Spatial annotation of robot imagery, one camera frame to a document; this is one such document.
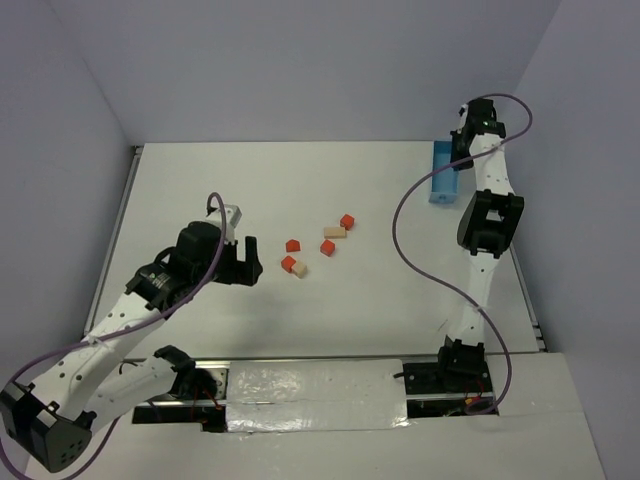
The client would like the purple cable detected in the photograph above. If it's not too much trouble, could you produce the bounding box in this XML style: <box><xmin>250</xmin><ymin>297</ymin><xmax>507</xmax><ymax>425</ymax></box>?
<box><xmin>0</xmin><ymin>192</ymin><xmax>234</xmax><ymax>476</ymax></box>
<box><xmin>392</xmin><ymin>92</ymin><xmax>533</xmax><ymax>417</ymax></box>

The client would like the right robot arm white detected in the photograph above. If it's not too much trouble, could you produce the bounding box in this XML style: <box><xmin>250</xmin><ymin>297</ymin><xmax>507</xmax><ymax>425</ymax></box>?
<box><xmin>437</xmin><ymin>97</ymin><xmax>524</xmax><ymax>391</ymax></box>

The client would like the blue plastic box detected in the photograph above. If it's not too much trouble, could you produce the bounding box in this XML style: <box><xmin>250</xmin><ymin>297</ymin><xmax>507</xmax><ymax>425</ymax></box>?
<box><xmin>429</xmin><ymin>141</ymin><xmax>458</xmax><ymax>205</ymax></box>

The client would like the natural wood cube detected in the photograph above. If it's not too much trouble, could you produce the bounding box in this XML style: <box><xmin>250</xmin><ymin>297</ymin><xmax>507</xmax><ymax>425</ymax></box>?
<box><xmin>291</xmin><ymin>261</ymin><xmax>307</xmax><ymax>278</ymax></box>

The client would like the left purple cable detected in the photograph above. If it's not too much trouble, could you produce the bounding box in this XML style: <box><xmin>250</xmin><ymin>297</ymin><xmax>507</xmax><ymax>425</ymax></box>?
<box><xmin>0</xmin><ymin>192</ymin><xmax>234</xmax><ymax>476</ymax></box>

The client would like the red cube block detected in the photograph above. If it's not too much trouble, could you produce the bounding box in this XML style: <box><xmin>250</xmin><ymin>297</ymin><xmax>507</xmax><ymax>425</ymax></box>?
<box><xmin>339</xmin><ymin>214</ymin><xmax>355</xmax><ymax>231</ymax></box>
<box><xmin>320</xmin><ymin>239</ymin><xmax>336</xmax><ymax>257</ymax></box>
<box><xmin>281</xmin><ymin>255</ymin><xmax>296</xmax><ymax>273</ymax></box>

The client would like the red house-shaped block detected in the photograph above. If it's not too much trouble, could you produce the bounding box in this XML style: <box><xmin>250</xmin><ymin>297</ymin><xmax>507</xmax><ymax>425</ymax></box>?
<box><xmin>285</xmin><ymin>239</ymin><xmax>301</xmax><ymax>253</ymax></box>

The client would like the silver foil tape sheet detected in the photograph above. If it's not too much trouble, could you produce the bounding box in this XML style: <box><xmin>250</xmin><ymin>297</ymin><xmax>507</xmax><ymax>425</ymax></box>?
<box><xmin>226</xmin><ymin>359</ymin><xmax>409</xmax><ymax>433</ymax></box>

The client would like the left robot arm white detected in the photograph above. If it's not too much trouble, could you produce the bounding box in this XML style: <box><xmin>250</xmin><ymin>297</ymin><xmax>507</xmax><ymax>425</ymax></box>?
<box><xmin>1</xmin><ymin>221</ymin><xmax>263</xmax><ymax>473</ymax></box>

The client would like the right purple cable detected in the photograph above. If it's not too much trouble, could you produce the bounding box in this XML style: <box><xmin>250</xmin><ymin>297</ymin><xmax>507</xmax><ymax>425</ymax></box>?
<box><xmin>392</xmin><ymin>92</ymin><xmax>533</xmax><ymax>417</ymax></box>

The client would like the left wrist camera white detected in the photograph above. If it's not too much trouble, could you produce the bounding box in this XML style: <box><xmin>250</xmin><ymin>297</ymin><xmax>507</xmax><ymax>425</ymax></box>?
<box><xmin>205</xmin><ymin>204</ymin><xmax>242</xmax><ymax>244</ymax></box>

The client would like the natural flat wood block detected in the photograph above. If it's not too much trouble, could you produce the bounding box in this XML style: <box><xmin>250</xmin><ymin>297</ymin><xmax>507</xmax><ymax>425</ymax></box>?
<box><xmin>323</xmin><ymin>226</ymin><xmax>347</xmax><ymax>239</ymax></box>

